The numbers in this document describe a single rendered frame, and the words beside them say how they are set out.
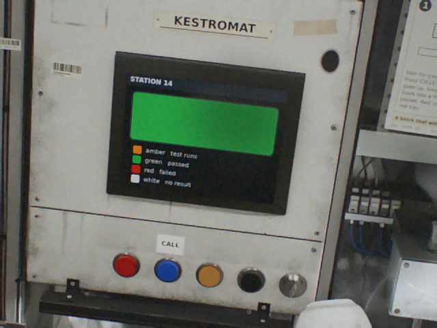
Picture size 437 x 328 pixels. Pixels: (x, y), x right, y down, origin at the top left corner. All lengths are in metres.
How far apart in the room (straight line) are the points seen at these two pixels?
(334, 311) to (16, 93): 0.51
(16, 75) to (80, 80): 0.09
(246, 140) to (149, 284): 0.27
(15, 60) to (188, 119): 0.25
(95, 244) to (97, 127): 0.18
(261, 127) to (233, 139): 0.04
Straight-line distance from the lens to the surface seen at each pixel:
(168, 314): 1.28
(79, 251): 1.30
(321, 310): 1.17
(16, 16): 1.21
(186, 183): 1.20
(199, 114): 1.17
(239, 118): 1.17
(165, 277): 1.28
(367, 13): 1.17
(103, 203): 1.26
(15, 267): 1.35
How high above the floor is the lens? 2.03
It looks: 21 degrees down
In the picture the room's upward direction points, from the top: 6 degrees clockwise
